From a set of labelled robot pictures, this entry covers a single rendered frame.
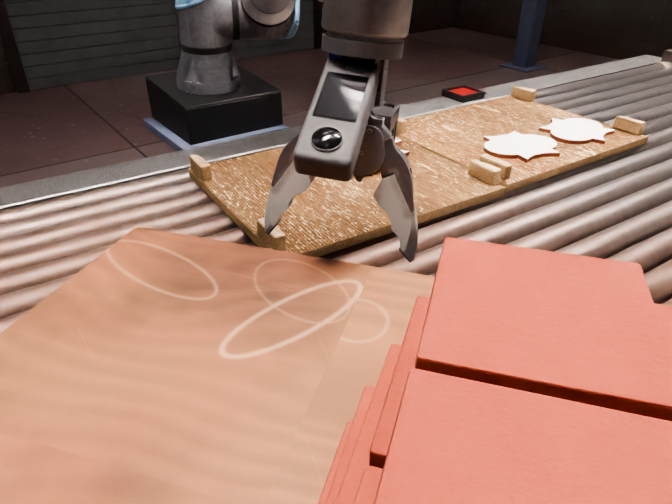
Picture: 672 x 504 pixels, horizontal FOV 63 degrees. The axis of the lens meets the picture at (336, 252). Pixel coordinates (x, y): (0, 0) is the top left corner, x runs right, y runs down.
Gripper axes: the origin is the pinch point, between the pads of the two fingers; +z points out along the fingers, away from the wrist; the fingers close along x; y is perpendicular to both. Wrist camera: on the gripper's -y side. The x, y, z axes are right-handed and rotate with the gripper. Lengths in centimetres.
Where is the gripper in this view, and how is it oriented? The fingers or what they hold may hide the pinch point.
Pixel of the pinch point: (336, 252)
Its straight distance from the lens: 54.3
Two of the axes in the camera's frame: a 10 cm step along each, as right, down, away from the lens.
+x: -9.7, -1.9, 1.7
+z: -0.9, 8.8, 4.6
